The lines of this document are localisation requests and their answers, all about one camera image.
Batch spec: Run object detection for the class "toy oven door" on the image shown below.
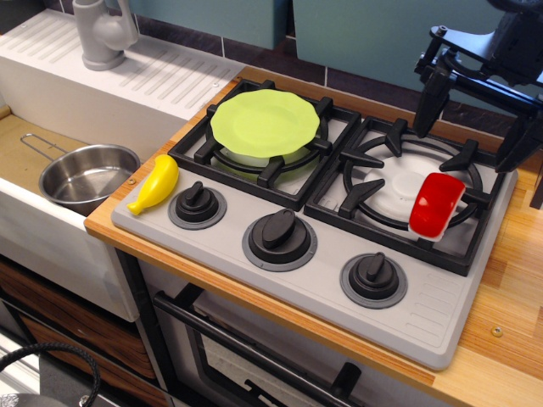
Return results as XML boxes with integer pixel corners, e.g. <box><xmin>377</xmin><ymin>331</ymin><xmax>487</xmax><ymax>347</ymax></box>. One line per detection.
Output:
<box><xmin>140</xmin><ymin>262</ymin><xmax>442</xmax><ymax>406</ymax></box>

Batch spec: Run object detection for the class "black left burner grate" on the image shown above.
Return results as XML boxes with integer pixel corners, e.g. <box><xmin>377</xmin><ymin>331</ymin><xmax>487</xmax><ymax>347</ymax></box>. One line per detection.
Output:
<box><xmin>169</xmin><ymin>80</ymin><xmax>361</xmax><ymax>210</ymax></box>

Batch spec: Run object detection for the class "black oven door handle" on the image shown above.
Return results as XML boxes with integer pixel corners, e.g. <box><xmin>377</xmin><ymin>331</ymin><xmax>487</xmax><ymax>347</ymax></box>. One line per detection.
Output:
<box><xmin>153</xmin><ymin>287</ymin><xmax>361</xmax><ymax>406</ymax></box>

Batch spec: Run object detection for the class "black right stove knob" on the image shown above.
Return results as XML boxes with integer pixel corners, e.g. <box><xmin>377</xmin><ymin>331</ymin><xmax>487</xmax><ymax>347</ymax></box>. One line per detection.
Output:
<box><xmin>339</xmin><ymin>252</ymin><xmax>408</xmax><ymax>309</ymax></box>

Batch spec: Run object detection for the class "wooden drawer front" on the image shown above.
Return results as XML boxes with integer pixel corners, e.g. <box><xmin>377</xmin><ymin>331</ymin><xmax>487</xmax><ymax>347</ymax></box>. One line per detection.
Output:
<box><xmin>1</xmin><ymin>257</ymin><xmax>170</xmax><ymax>406</ymax></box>

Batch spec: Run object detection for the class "white toy sink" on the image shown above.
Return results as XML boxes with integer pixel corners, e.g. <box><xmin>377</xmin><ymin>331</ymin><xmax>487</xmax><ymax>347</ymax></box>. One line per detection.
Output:
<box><xmin>1</xmin><ymin>9</ymin><xmax>243</xmax><ymax>322</ymax></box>

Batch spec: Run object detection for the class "stainless steel pot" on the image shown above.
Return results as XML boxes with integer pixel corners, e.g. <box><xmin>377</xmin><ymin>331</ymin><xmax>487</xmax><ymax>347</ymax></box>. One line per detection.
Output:
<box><xmin>20</xmin><ymin>133</ymin><xmax>141</xmax><ymax>216</ymax></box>

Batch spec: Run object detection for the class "yellow toy banana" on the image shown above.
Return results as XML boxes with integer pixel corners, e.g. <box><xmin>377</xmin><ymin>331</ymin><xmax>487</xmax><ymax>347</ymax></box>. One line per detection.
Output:
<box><xmin>126</xmin><ymin>154</ymin><xmax>179</xmax><ymax>215</ymax></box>

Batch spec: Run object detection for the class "black left stove knob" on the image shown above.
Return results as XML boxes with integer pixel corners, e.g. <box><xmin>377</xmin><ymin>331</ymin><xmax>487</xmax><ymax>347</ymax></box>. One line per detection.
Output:
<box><xmin>168</xmin><ymin>181</ymin><xmax>227</xmax><ymax>231</ymax></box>

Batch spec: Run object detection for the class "black stove knob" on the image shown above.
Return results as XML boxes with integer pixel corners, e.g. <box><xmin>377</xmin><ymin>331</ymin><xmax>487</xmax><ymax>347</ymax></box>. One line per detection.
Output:
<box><xmin>242</xmin><ymin>209</ymin><xmax>318</xmax><ymax>272</ymax></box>
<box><xmin>339</xmin><ymin>252</ymin><xmax>408</xmax><ymax>309</ymax></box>
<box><xmin>168</xmin><ymin>181</ymin><xmax>227</xmax><ymax>231</ymax></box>

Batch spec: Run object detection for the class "grey toy stove top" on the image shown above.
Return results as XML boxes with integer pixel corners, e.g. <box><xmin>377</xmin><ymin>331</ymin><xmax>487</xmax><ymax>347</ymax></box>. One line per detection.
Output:
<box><xmin>111</xmin><ymin>158</ymin><xmax>508</xmax><ymax>370</ymax></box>

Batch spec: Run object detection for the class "black right burner grate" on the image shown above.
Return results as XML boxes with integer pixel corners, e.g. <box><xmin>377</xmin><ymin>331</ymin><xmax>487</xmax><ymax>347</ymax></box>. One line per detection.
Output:
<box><xmin>304</xmin><ymin>117</ymin><xmax>515</xmax><ymax>276</ymax></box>

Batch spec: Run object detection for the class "black middle stove knob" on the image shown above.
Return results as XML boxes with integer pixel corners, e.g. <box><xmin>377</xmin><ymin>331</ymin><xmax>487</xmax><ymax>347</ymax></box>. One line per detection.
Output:
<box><xmin>242</xmin><ymin>209</ymin><xmax>318</xmax><ymax>272</ymax></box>

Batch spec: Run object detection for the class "grey toy faucet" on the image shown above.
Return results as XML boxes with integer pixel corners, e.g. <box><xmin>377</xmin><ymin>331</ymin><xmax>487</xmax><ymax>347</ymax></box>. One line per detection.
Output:
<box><xmin>72</xmin><ymin>0</ymin><xmax>138</xmax><ymax>71</ymax></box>

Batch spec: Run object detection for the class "teal cabinet door left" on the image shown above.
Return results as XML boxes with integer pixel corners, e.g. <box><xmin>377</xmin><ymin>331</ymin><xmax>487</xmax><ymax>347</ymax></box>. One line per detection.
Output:
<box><xmin>130</xmin><ymin>0</ymin><xmax>289</xmax><ymax>49</ymax></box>

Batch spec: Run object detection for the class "green plastic plate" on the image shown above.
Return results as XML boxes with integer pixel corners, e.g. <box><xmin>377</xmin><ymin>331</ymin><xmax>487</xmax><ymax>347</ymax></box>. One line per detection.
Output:
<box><xmin>210</xmin><ymin>89</ymin><xmax>320</xmax><ymax>159</ymax></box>

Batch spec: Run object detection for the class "black burner grate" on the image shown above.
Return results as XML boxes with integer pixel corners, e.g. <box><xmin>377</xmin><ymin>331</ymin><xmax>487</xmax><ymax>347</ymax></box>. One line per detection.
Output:
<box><xmin>304</xmin><ymin>117</ymin><xmax>515</xmax><ymax>276</ymax></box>
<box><xmin>169</xmin><ymin>80</ymin><xmax>361</xmax><ymax>210</ymax></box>

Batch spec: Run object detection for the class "black braided cable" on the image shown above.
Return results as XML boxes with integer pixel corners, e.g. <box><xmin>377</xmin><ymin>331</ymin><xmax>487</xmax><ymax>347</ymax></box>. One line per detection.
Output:
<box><xmin>0</xmin><ymin>343</ymin><xmax>103</xmax><ymax>407</ymax></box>

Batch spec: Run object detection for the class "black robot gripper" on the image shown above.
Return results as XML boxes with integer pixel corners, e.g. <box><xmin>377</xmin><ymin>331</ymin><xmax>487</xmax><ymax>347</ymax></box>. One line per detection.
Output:
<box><xmin>412</xmin><ymin>1</ymin><xmax>542</xmax><ymax>173</ymax></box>

